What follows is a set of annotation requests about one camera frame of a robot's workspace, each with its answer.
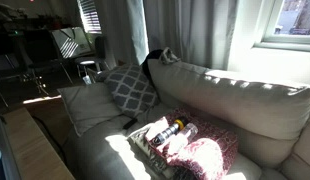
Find grey striped towel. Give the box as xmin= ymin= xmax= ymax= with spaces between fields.
xmin=158 ymin=47 xmax=181 ymax=65

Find grey lattice patterned pillow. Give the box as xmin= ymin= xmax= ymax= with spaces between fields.
xmin=103 ymin=64 xmax=160 ymax=119

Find black white patterned pillow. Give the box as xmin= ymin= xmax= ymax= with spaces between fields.
xmin=127 ymin=126 xmax=183 ymax=180

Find plain beige pillow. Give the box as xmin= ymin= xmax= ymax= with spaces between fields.
xmin=57 ymin=82 xmax=123 ymax=137

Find black remote control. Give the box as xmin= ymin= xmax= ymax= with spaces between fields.
xmin=122 ymin=117 xmax=139 ymax=131

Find clear plastic bottle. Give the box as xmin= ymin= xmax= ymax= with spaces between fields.
xmin=168 ymin=122 xmax=199 ymax=152

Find black padded chair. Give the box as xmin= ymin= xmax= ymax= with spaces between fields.
xmin=74 ymin=35 xmax=111 ymax=80

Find grey curtain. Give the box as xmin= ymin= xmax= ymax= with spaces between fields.
xmin=94 ymin=0 xmax=240 ymax=71

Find small white bottle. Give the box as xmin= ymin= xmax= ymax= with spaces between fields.
xmin=82 ymin=75 xmax=93 ymax=86

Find beige sofa back cushion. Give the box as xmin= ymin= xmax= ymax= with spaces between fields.
xmin=147 ymin=59 xmax=310 ymax=141

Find beige sofa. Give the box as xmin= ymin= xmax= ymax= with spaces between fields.
xmin=63 ymin=59 xmax=310 ymax=180

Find white window blinds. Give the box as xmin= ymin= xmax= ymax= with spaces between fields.
xmin=76 ymin=0 xmax=103 ymax=35

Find light wooden table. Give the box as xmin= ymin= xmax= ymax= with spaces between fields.
xmin=0 ymin=107 xmax=76 ymax=180

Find black floor cable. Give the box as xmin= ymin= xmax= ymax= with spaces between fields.
xmin=31 ymin=114 xmax=68 ymax=165

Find white window frame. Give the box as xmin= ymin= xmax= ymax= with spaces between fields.
xmin=254 ymin=0 xmax=310 ymax=53

